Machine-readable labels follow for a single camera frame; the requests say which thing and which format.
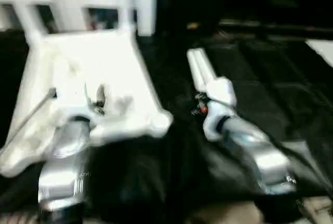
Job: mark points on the white plastic table top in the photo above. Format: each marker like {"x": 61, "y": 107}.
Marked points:
{"x": 114, "y": 68}

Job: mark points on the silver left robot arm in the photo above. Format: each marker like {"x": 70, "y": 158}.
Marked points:
{"x": 65, "y": 167}

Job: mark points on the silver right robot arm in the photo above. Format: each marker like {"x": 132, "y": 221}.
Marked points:
{"x": 260, "y": 151}

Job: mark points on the black table mat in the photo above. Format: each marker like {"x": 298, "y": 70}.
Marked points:
{"x": 171, "y": 172}

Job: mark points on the small yellow label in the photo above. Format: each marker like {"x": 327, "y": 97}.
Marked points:
{"x": 192, "y": 25}

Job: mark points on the white glass-door cabinet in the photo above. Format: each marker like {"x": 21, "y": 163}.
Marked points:
{"x": 78, "y": 5}

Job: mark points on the black low cabinet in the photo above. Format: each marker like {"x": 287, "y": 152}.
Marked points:
{"x": 250, "y": 0}

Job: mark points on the white flat sheet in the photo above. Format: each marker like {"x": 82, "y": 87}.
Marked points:
{"x": 322, "y": 51}

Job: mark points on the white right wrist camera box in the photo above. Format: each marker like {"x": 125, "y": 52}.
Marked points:
{"x": 218, "y": 104}

